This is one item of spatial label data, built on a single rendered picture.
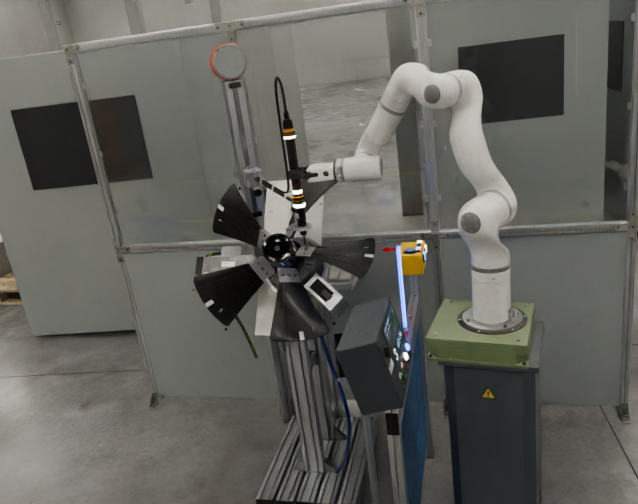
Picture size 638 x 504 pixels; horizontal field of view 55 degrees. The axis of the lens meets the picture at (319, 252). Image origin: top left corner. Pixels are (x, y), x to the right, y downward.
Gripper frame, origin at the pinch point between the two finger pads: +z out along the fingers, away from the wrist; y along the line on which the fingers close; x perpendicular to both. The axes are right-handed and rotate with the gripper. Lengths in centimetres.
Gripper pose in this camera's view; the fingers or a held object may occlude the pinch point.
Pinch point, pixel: (295, 173)
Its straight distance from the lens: 224.7
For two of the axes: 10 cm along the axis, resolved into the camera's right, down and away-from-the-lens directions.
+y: 2.2, -3.6, 9.1
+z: -9.7, 0.3, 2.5
